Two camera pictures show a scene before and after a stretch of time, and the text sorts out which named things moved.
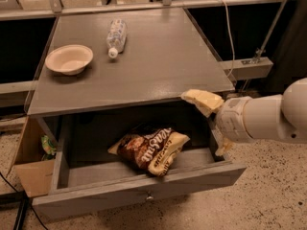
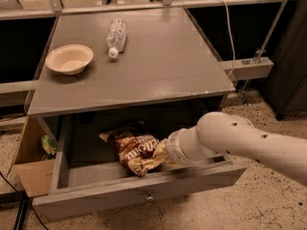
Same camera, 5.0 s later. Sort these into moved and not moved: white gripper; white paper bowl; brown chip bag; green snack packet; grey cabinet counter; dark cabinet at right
Moved: white gripper; brown chip bag
Not moved: dark cabinet at right; green snack packet; grey cabinet counter; white paper bowl
